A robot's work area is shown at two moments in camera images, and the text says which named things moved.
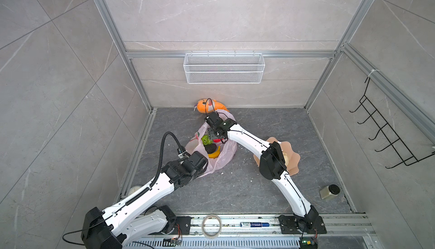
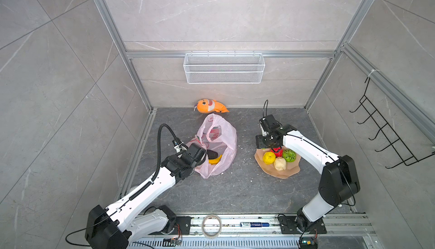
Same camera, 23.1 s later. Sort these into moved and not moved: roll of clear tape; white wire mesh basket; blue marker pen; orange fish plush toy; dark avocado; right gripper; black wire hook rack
Moved: right gripper; dark avocado
Not moved: roll of clear tape; blue marker pen; orange fish plush toy; black wire hook rack; white wire mesh basket
